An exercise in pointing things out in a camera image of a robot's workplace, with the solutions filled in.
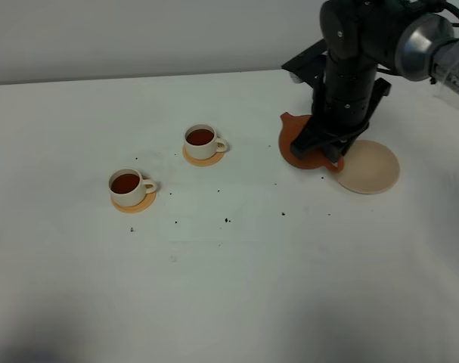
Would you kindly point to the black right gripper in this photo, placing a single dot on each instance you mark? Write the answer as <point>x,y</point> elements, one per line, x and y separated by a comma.
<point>346,92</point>

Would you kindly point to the brown clay teapot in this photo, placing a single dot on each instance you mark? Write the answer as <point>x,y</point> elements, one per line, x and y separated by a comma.
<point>315,159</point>

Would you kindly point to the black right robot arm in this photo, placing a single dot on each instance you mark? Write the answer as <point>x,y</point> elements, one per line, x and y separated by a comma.
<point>362,41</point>

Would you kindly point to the beige round teapot coaster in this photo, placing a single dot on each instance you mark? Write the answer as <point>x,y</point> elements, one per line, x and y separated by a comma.
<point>369,168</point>

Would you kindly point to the orange coaster far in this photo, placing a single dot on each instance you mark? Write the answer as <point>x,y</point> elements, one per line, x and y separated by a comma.
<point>202,163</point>

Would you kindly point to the orange coaster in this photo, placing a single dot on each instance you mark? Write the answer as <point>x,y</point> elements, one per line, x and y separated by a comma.
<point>202,163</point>
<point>132,208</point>

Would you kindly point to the white teacup far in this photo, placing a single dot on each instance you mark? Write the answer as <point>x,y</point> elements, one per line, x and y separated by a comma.
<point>201,142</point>

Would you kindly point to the white teacup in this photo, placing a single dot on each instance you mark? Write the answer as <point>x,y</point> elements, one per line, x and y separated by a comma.
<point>128,187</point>
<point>201,142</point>

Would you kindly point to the orange coaster near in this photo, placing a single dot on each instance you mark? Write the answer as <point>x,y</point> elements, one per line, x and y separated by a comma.
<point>132,208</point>

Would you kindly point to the white teacup near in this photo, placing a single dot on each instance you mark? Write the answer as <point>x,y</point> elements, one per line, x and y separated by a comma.
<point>128,187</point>

